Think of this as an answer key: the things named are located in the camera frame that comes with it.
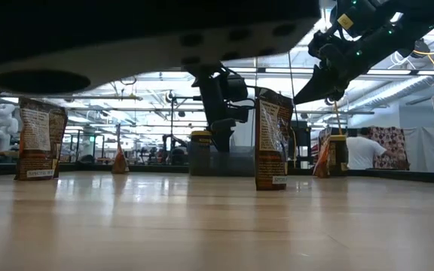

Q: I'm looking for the brown white patterned curtain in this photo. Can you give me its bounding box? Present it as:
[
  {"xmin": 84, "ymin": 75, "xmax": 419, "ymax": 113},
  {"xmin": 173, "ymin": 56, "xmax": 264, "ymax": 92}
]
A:
[{"xmin": 367, "ymin": 126, "xmax": 411, "ymax": 171}]

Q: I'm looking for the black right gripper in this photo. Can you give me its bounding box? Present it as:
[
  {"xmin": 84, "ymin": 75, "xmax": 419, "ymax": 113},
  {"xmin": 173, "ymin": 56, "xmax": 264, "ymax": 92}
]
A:
[{"xmin": 0, "ymin": 0, "xmax": 353, "ymax": 114}]

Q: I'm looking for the white humanoid robot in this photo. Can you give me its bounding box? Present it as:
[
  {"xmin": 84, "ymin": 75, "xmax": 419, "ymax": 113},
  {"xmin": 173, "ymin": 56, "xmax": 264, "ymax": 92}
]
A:
[{"xmin": 0, "ymin": 102, "xmax": 21, "ymax": 152}]

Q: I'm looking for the long ceiling light bar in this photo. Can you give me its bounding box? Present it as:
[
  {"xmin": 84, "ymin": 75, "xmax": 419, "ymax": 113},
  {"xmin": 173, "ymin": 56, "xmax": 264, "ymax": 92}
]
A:
[{"xmin": 224, "ymin": 65, "xmax": 434, "ymax": 78}]

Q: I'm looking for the person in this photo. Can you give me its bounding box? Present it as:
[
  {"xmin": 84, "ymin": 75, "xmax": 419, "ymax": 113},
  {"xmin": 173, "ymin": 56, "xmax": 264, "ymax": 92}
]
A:
[{"xmin": 346, "ymin": 126, "xmax": 398, "ymax": 171}]

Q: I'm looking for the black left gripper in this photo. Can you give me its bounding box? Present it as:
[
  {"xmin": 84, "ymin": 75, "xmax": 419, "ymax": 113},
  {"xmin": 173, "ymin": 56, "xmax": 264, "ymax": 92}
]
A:
[{"xmin": 196, "ymin": 69, "xmax": 256, "ymax": 154}]

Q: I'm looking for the silver ceiling ventilation duct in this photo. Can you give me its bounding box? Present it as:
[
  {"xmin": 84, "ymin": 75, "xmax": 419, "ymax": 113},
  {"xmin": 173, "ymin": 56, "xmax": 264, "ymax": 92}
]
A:
[{"xmin": 347, "ymin": 75, "xmax": 434, "ymax": 112}]

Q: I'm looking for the black hanging cable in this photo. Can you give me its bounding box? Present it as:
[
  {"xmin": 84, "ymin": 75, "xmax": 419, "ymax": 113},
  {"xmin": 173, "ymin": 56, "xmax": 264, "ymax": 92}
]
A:
[{"xmin": 286, "ymin": 49, "xmax": 301, "ymax": 127}]

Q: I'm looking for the plain white curtain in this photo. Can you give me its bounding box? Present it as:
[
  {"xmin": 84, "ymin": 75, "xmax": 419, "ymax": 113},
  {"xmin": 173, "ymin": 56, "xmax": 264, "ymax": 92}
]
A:
[{"xmin": 403, "ymin": 126, "xmax": 434, "ymax": 173}]

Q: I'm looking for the dark grey plastic bin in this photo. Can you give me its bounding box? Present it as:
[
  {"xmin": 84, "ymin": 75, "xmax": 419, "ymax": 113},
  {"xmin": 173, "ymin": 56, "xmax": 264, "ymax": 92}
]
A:
[{"xmin": 188, "ymin": 145, "xmax": 256, "ymax": 178}]

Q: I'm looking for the black equipment rack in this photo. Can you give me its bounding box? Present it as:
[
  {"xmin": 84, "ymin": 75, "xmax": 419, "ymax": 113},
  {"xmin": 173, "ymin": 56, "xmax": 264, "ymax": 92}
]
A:
[{"xmin": 289, "ymin": 120, "xmax": 313, "ymax": 171}]

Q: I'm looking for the yellow hanging cable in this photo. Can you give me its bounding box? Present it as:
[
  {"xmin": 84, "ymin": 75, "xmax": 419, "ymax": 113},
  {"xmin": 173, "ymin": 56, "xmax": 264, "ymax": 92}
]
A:
[{"xmin": 332, "ymin": 100, "xmax": 343, "ymax": 136}]

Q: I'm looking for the brown taco seasoning pouch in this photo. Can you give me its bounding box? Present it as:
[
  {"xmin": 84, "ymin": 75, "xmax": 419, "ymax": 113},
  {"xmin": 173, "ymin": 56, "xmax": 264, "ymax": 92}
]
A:
[
  {"xmin": 253, "ymin": 86, "xmax": 295, "ymax": 192},
  {"xmin": 312, "ymin": 126, "xmax": 333, "ymax": 178},
  {"xmin": 14, "ymin": 96, "xmax": 69, "ymax": 181},
  {"xmin": 111, "ymin": 142, "xmax": 130, "ymax": 175}
]

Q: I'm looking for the yellow-lidded crunchy onion jar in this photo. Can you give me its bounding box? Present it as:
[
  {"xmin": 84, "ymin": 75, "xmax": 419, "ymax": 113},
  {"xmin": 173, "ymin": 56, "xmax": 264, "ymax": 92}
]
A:
[
  {"xmin": 188, "ymin": 129, "xmax": 213, "ymax": 177},
  {"xmin": 329, "ymin": 134, "xmax": 350, "ymax": 178}
]

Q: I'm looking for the black aluminium table frame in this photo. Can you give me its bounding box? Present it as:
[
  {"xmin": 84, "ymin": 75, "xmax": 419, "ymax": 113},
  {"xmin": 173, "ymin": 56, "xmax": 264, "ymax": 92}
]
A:
[{"xmin": 0, "ymin": 161, "xmax": 434, "ymax": 185}]

